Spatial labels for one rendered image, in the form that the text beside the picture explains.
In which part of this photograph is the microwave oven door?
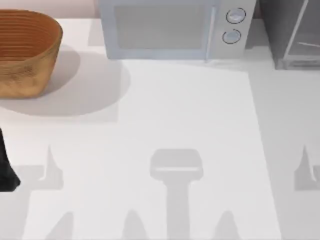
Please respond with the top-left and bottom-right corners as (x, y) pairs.
(96, 0), (218, 61)

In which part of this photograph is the round microwave knob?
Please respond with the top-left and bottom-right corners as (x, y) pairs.
(221, 28), (242, 45)
(225, 7), (247, 25)

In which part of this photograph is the pale microwave oven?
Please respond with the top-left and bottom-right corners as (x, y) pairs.
(96, 0), (258, 63)

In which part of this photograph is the brown wicker basket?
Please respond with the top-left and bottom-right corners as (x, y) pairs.
(0, 9), (64, 100)

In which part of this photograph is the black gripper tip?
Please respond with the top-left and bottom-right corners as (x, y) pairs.
(0, 127), (21, 193)

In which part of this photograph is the microwave door handle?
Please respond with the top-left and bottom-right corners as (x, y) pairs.
(205, 5), (217, 63)

